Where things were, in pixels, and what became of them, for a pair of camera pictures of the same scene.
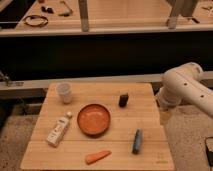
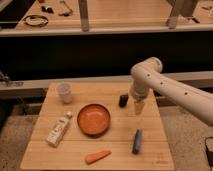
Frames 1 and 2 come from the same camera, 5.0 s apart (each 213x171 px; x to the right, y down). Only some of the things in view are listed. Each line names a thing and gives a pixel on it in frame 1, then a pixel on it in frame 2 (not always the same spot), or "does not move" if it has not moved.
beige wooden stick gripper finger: x=165 y=117 -> x=138 y=105
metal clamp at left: x=4 y=78 does not move
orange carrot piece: x=93 y=157 does not move
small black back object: x=49 y=10 does not move
